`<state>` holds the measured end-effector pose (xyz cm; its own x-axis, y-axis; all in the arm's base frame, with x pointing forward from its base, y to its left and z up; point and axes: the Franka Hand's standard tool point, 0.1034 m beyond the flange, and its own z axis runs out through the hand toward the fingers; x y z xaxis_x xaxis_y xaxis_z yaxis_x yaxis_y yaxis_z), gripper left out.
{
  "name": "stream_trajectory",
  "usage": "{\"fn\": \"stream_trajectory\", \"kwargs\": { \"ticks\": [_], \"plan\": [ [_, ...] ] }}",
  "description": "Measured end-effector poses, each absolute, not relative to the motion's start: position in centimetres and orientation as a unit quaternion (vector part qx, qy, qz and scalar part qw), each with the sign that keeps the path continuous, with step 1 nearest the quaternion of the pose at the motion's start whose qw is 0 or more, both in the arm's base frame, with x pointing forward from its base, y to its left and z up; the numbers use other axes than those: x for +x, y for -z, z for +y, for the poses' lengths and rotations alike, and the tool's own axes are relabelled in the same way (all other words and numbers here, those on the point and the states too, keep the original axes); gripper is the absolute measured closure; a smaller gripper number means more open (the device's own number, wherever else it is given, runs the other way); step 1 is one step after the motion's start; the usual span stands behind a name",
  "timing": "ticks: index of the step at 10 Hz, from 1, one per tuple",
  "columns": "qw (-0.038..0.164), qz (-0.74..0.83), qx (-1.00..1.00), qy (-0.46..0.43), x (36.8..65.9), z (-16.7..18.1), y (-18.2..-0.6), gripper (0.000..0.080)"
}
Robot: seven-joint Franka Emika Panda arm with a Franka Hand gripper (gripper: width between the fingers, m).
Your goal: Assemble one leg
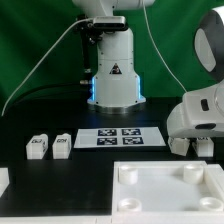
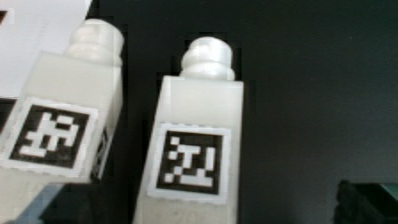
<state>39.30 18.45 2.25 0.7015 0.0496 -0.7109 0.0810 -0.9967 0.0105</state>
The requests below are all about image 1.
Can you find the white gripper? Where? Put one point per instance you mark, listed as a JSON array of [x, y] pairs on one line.
[[196, 116]]

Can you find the white square tabletop part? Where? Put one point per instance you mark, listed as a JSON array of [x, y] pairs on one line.
[[168, 192]]

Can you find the grey camera on stand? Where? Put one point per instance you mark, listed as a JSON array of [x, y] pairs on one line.
[[109, 23]]

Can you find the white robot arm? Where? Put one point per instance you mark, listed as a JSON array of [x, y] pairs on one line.
[[116, 85]]

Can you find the white obstacle block left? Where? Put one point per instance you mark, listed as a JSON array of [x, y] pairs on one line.
[[4, 180]]

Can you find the white sheet with AprilTags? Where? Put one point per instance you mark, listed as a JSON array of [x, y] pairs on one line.
[[119, 137]]

